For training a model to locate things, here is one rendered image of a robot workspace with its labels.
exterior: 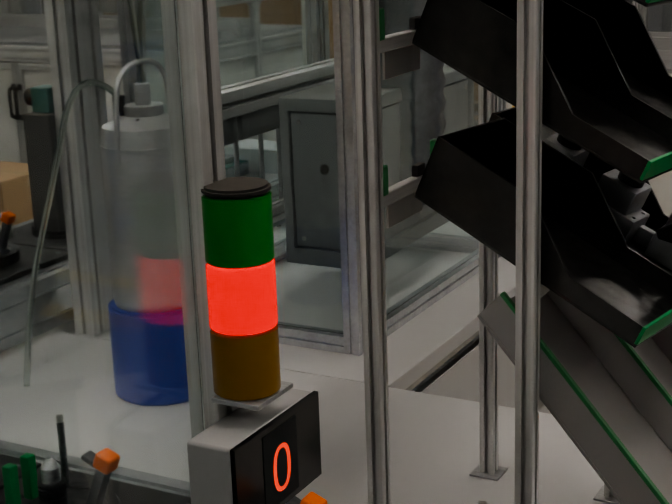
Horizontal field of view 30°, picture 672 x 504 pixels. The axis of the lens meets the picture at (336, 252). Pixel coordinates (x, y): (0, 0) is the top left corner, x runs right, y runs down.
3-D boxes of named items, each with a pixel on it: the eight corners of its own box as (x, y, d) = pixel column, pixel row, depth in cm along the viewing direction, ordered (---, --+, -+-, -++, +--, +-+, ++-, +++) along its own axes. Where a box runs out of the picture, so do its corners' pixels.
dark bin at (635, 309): (690, 312, 129) (723, 253, 126) (635, 348, 119) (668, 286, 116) (480, 173, 141) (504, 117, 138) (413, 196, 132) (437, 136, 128)
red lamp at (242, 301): (290, 318, 93) (287, 254, 91) (254, 339, 88) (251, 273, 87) (233, 310, 95) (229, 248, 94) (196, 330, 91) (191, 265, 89)
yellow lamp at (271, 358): (293, 381, 94) (290, 320, 93) (258, 405, 90) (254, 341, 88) (237, 372, 96) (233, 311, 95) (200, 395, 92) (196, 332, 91)
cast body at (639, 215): (640, 236, 142) (666, 184, 139) (622, 245, 139) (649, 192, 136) (580, 198, 146) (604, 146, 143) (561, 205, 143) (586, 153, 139)
